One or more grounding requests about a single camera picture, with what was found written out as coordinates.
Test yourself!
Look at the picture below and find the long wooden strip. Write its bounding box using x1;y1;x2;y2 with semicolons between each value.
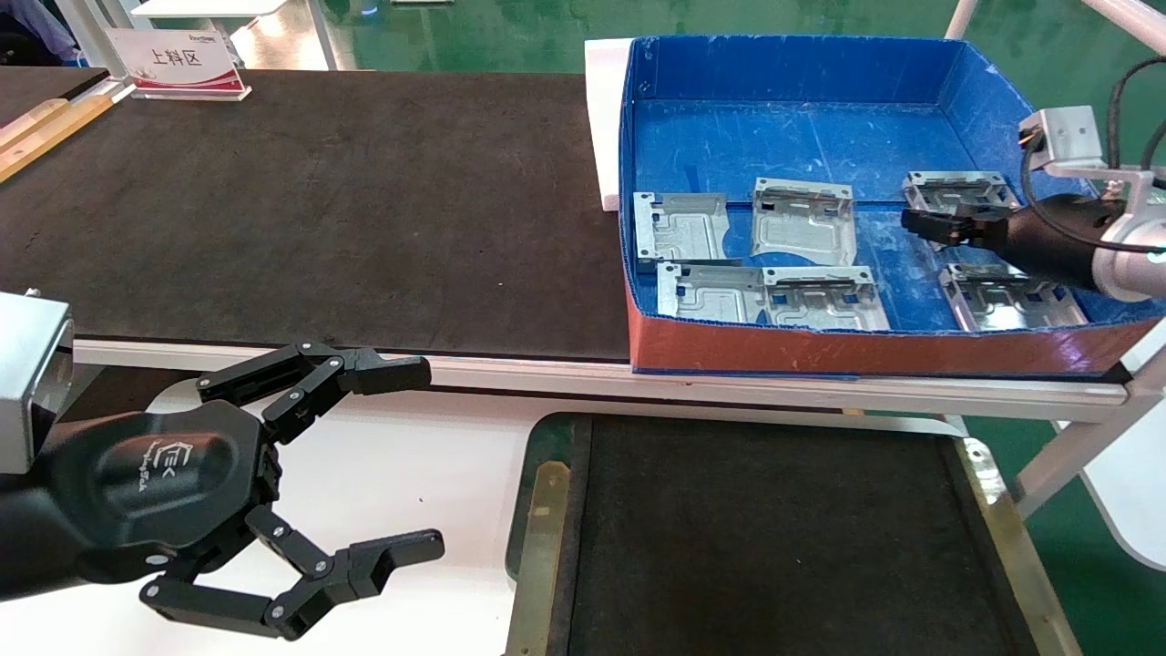
0;96;115;183

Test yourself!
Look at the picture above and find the black tray container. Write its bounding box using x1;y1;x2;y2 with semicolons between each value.
506;412;1085;656

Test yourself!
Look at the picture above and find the blue corrugated plastic box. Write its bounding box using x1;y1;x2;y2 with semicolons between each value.
619;35;1166;377

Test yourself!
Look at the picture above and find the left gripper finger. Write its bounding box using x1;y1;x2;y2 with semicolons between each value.
139;506;445;641
198;342;432;447

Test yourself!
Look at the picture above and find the white rounded table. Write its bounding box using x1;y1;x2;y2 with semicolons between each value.
1082;428;1166;573

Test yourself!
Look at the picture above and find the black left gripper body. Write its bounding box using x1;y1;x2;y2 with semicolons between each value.
50;399;281;586

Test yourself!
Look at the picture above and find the person in blue clothes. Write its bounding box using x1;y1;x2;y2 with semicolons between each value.
0;0;78;65

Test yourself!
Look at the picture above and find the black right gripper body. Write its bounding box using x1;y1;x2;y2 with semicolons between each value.
988;194;1130;292

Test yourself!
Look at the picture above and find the stamped sheet metal part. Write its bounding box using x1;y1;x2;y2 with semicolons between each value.
763;266;891;332
939;264;1089;333
902;170;1021;251
656;262;771;326
634;192;730;265
751;178;857;267

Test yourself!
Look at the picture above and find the white red sign placard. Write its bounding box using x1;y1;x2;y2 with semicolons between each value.
105;27;252;101

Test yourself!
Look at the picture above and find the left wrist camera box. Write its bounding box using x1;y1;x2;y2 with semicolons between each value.
0;292;74;477

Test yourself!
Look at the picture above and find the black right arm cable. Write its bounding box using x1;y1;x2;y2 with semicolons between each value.
1020;55;1166;258

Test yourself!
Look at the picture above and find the aluminium table edge rail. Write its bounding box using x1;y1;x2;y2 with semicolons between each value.
73;339;1130;422

